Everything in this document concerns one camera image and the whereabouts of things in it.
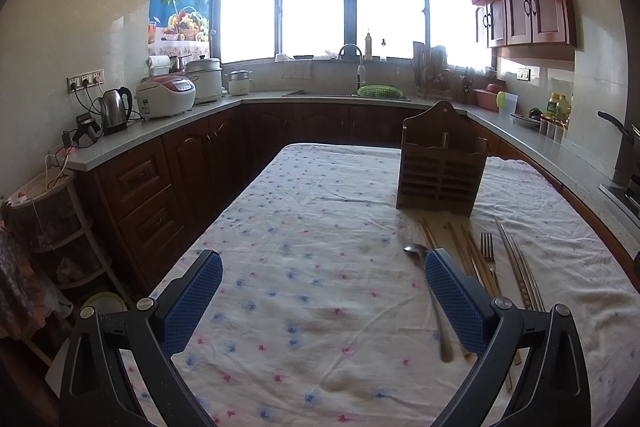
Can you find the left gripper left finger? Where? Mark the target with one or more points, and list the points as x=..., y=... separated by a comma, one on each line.
x=96, y=389

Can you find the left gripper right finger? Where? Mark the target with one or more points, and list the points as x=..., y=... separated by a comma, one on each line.
x=553, y=389

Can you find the silver metal chopstick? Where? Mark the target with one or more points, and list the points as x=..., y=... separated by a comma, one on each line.
x=529, y=280
x=527, y=302

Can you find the silver metal fork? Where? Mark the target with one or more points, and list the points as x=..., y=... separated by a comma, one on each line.
x=487, y=250

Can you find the silver metal spoon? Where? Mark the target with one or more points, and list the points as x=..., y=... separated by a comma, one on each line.
x=417, y=253

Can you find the lower wooden kitchen cabinets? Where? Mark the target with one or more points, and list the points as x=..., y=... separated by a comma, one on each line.
x=162, y=183

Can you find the wooden corner shelf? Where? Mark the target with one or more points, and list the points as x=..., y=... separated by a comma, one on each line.
x=49, y=220

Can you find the gas stove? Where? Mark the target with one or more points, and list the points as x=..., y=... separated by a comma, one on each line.
x=620, y=200

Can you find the white floral tablecloth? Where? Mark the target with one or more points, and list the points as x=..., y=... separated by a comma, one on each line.
x=323, y=320

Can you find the wooden utensil holder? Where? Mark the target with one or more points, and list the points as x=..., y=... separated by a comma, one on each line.
x=442, y=161

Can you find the white seasoning jars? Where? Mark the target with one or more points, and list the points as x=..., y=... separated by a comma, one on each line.
x=551, y=128

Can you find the cooking oil bottle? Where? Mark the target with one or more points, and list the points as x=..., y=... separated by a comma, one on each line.
x=558, y=107

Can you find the steel electric kettle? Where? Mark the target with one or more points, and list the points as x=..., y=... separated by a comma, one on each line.
x=115, y=109

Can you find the white cup green lid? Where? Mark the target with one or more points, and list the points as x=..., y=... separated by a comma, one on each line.
x=507, y=103

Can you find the pink plastic basin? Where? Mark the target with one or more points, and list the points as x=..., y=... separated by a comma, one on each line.
x=487, y=97

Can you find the white red rice cooker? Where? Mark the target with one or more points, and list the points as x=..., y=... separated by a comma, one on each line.
x=165, y=96

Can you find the paper towel roll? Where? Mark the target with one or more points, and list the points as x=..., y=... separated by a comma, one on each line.
x=158, y=65

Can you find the dish drying rack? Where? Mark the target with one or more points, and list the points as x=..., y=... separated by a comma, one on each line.
x=431, y=73

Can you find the green colander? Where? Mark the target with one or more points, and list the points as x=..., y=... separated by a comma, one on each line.
x=375, y=91

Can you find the sink faucet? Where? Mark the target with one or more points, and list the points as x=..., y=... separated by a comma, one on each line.
x=351, y=53

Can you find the tropical beach poster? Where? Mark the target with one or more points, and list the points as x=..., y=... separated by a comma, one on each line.
x=179, y=27

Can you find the wall power socket strip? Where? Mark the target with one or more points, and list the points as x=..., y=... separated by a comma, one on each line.
x=93, y=79

